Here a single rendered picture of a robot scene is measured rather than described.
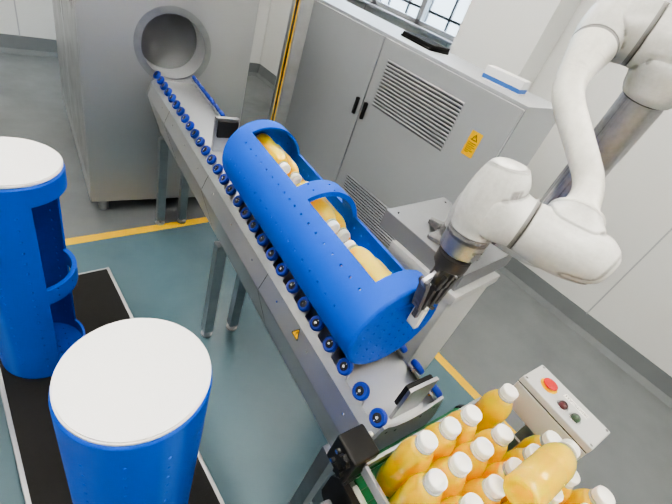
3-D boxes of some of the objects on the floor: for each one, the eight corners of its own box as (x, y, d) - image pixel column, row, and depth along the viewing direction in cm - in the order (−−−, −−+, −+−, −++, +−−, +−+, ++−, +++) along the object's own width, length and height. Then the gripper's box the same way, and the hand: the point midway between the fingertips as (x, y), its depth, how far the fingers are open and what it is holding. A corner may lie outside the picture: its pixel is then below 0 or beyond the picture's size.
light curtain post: (247, 263, 263) (315, -38, 164) (251, 269, 260) (322, -35, 160) (239, 265, 260) (303, -43, 160) (242, 271, 256) (310, -39, 157)
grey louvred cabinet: (301, 150, 426) (343, -1, 341) (450, 282, 319) (564, 109, 234) (258, 152, 391) (292, -15, 306) (409, 301, 284) (525, 106, 199)
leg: (289, 511, 159) (335, 437, 122) (296, 526, 155) (345, 454, 119) (276, 519, 155) (320, 445, 119) (283, 534, 152) (329, 463, 115)
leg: (210, 328, 215) (225, 239, 178) (213, 336, 211) (229, 247, 175) (199, 330, 211) (212, 240, 175) (202, 338, 208) (216, 248, 171)
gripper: (449, 267, 78) (402, 342, 91) (488, 258, 85) (438, 329, 99) (425, 243, 82) (383, 318, 96) (464, 236, 89) (420, 307, 103)
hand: (417, 314), depth 95 cm, fingers closed, pressing on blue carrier
